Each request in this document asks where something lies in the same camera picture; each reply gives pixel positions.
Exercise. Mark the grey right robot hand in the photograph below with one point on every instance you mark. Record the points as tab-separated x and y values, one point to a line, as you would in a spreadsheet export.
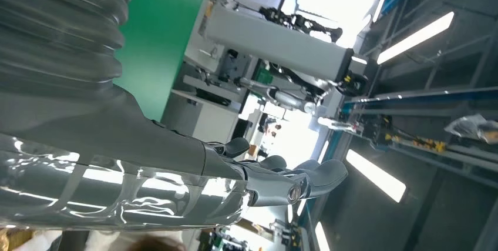
116	155

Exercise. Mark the person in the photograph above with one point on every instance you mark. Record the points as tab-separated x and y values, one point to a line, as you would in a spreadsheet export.
155	244

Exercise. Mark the gold foil snack wrapper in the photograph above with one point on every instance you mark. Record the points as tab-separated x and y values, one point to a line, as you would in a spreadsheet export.
11	239

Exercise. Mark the long ceiling light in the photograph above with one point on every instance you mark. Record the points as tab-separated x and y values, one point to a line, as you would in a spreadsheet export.
416	38
375	175

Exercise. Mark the overhead gantry rail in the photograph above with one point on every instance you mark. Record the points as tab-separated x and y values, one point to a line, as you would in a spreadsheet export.
420	99

